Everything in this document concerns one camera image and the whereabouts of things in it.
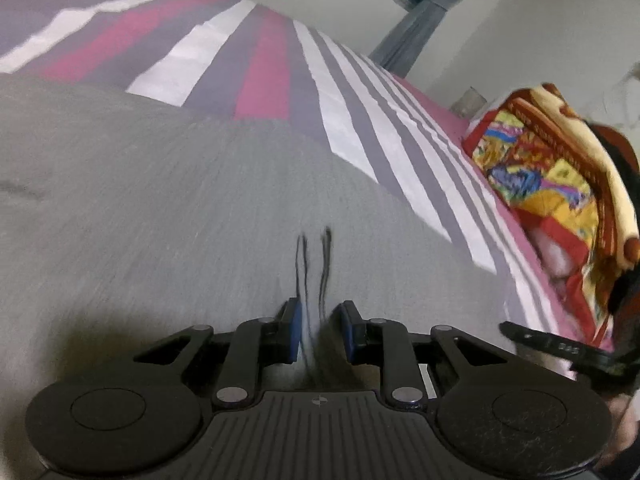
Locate grey pants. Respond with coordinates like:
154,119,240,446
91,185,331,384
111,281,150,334
1,75,506,479

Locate black cloth on pillows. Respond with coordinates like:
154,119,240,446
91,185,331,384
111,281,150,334
587,119,640,361

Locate white pillow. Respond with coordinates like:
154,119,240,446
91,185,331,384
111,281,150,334
527,229,578,296

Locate cream red folded blanket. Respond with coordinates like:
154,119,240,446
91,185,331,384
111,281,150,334
491,81,640,271

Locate colourful red yellow pillow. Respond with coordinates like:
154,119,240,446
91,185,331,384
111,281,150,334
462,100,625,347

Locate pink striped bed sheet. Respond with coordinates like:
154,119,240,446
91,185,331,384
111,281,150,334
0,0,616,356

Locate grey curtain right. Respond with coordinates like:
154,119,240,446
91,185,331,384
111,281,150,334
370,0,461,77

